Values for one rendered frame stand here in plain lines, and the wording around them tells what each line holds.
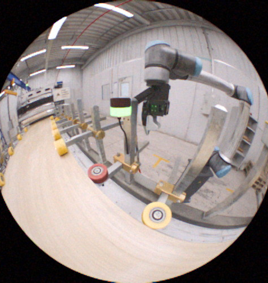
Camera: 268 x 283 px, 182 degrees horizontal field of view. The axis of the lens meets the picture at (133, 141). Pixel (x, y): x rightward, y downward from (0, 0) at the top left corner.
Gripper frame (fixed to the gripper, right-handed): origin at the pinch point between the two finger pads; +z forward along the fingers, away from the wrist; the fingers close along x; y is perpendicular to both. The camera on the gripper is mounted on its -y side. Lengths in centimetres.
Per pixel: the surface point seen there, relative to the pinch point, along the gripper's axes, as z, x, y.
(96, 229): 10.8, -35.6, 8.7
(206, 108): -20, 222, 62
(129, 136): -0.8, -9.5, -1.8
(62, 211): 10.8, -41.3, -1.6
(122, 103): -12.4, -14.3, -0.6
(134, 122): -5.6, -7.9, -1.2
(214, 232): 39, -14, 68
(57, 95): -42, -4, -254
